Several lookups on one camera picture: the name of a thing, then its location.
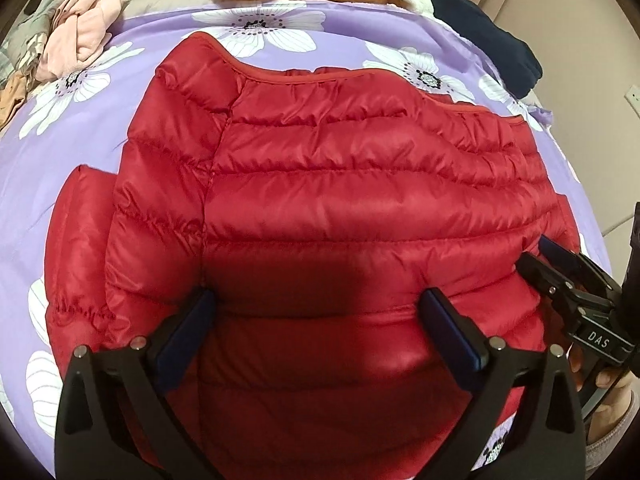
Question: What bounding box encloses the white wall socket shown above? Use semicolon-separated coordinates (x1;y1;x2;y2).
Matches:
625;84;640;117

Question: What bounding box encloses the tan small garment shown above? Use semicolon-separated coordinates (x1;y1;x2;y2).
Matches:
0;70;27;129

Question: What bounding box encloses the red puffer jacket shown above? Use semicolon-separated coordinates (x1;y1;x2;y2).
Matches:
44;32;579;479

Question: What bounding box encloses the navy folded garment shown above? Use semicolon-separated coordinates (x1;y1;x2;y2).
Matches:
431;0;544;99

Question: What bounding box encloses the person's right hand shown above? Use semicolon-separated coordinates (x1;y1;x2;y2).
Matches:
587;368;637;444

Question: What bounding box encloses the grey plaid garment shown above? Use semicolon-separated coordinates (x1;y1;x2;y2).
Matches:
1;0;64;88

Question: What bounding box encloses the purple floral bed sheet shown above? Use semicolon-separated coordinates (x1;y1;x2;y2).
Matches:
0;0;612;476

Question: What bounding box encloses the pink garment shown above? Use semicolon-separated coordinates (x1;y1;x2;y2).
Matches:
36;0;124;82

